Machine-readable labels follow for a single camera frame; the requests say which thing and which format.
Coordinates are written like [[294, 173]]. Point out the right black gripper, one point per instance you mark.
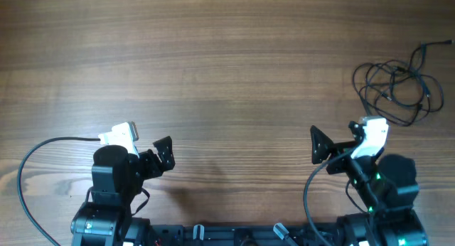
[[328, 146]]

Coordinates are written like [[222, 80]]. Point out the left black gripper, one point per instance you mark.
[[155, 168]]

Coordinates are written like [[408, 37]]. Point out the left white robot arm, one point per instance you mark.
[[118, 177]]

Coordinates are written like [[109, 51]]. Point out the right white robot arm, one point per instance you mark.
[[386, 184]]

